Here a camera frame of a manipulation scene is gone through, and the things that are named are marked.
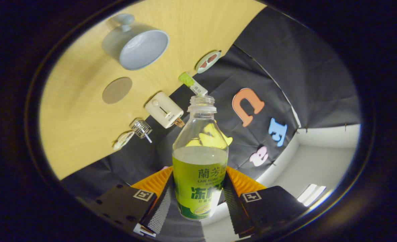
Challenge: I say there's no wooden table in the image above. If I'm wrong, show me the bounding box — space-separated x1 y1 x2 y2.
39 0 268 180

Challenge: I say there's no metal mesh utensil holder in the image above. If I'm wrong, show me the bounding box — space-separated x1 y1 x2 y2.
129 118 152 139

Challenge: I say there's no white cup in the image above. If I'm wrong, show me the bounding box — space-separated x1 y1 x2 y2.
102 13 170 71

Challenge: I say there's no green label juice bottle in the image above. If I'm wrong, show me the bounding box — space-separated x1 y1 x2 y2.
172 95 229 221

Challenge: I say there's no small capped green bottle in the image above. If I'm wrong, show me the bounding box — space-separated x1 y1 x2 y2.
178 72 208 96

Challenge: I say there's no white divided sauce dish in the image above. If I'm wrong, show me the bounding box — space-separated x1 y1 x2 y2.
113 131 135 151

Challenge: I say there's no white toaster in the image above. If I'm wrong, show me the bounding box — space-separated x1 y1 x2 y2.
145 92 184 129

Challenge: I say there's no black backdrop cloth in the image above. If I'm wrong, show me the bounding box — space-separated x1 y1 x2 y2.
61 7 362 242

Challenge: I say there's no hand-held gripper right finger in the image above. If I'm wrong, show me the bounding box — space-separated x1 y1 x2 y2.
223 166 309 238

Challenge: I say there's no ceiling light panel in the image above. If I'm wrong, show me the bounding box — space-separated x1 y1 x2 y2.
297 184 326 207

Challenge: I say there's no round brown coaster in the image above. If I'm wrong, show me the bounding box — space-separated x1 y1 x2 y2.
102 77 133 104

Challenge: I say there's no pale green plate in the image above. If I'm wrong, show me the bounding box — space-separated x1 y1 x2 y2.
196 50 222 74

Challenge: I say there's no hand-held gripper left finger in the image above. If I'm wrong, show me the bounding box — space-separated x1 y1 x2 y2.
84 166 174 236

